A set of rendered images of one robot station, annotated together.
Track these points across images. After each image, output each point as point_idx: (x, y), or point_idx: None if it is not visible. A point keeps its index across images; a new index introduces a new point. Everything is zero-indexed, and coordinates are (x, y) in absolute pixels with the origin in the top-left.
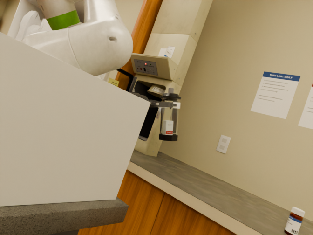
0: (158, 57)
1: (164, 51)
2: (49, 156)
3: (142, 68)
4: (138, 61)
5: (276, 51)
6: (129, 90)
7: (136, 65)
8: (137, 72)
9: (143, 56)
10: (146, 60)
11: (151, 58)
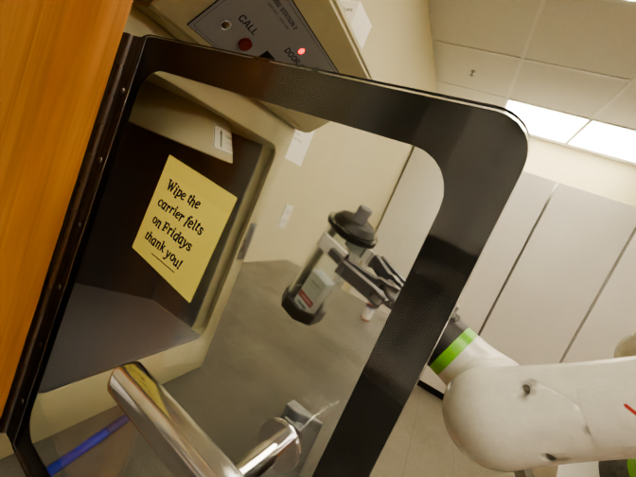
0: (368, 74)
1: (363, 33)
2: None
3: (256, 46)
4: (279, 4)
5: None
6: (87, 146)
7: (230, 5)
8: (177, 29)
9: (338, 20)
10: (325, 45)
11: (349, 56)
